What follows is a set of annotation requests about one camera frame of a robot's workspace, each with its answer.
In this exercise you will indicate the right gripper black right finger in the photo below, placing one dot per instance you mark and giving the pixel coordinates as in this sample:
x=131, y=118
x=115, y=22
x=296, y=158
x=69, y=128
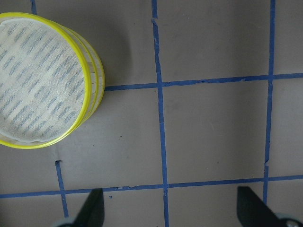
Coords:
x=253, y=212

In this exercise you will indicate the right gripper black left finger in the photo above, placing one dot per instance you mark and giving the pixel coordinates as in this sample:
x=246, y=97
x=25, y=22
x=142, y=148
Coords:
x=92, y=213

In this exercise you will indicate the yellow steamer layer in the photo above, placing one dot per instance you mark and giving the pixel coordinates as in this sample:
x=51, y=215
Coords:
x=96, y=72
x=45, y=85

